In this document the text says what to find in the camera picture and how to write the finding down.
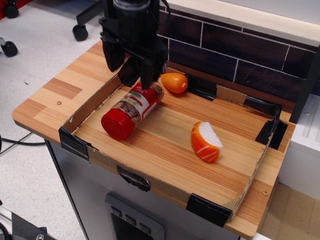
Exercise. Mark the black metal bracket corner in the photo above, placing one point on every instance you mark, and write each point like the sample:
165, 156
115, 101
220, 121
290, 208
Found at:
14, 227

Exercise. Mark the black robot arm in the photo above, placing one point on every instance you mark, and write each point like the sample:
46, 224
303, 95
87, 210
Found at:
129, 71

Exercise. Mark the basil bottle red lid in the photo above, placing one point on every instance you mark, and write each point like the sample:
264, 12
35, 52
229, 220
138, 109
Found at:
122, 119

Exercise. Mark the dark brick backsplash panel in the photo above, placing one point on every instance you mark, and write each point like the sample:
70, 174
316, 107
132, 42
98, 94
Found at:
273, 56

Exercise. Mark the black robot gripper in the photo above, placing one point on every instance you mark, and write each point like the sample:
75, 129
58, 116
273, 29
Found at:
130, 26

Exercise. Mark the orange toy carrot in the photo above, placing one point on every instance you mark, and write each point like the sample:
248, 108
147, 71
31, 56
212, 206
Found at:
175, 82

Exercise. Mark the grey control panel with buttons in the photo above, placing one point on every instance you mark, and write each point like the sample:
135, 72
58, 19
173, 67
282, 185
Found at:
128, 223

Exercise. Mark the toy salmon sushi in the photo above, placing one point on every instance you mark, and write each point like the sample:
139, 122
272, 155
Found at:
205, 142

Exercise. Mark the black caster wheel left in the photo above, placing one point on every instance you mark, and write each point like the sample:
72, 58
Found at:
8, 47

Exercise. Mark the cardboard fence with black tape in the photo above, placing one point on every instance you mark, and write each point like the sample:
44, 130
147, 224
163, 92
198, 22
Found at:
158, 156

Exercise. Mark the white side cabinet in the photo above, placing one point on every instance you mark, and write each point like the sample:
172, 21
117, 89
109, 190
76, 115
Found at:
300, 169

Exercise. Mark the black office chair base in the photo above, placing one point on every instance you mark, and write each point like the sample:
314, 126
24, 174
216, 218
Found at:
79, 31

